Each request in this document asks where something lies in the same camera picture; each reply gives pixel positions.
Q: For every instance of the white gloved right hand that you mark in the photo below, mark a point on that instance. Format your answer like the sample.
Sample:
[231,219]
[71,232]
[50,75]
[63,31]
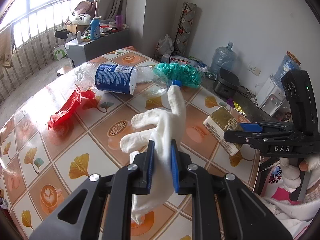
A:
[290,174]

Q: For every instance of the gold snack wrapper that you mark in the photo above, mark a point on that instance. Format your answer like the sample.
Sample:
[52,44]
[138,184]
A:
[220,121]

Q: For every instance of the purple cup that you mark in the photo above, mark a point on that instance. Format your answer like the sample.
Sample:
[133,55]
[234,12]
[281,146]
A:
[119,22]

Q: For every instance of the small wooden stool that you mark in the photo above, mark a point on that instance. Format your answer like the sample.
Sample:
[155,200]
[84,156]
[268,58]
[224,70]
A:
[63,70]

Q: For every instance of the clear Pepsi plastic bottle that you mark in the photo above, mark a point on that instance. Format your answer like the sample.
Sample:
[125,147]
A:
[146,81]

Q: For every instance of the green plastic bag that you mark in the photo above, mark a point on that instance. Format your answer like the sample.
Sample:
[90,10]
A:
[188,75]

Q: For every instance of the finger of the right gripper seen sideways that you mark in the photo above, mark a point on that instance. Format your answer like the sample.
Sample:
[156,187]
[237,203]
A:
[251,127]

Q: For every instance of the blue detergent bottle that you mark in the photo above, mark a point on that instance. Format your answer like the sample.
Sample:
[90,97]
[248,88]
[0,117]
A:
[95,28]

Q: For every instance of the white cloth glove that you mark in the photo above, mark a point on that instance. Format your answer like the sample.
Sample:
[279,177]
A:
[168,126]

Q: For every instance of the grey cabinet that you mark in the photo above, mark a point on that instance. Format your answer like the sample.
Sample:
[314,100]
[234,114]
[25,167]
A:
[79,53]

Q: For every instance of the white water dispenser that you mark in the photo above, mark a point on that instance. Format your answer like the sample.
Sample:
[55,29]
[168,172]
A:
[271,97]

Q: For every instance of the large blue water jug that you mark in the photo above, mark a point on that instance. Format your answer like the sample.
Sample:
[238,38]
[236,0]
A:
[224,57]

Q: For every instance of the green white paper bag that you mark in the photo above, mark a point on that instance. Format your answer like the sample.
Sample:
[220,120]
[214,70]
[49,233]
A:
[59,52]

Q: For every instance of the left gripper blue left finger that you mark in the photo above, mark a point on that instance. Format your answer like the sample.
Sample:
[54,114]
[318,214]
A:
[100,208]

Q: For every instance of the black rice cooker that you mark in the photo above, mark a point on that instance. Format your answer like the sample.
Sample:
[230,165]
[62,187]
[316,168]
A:
[226,83]

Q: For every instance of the white plastic bag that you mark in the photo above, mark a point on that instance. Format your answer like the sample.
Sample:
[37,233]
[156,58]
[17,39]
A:
[164,46]

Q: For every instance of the patterned table cover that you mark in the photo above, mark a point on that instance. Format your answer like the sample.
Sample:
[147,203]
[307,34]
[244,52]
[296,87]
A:
[40,168]

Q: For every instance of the folded patterned board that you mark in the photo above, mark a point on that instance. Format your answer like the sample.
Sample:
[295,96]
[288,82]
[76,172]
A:
[184,27]

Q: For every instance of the red foil wrapper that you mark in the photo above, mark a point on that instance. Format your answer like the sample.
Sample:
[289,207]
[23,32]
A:
[69,108]

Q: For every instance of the metal balcony railing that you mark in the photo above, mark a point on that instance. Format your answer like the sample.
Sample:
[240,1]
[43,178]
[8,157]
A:
[33,42]

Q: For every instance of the water jug on dispenser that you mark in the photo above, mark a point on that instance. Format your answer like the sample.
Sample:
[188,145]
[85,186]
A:
[289,62]

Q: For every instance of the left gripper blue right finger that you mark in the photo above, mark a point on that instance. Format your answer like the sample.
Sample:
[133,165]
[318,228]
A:
[222,207]

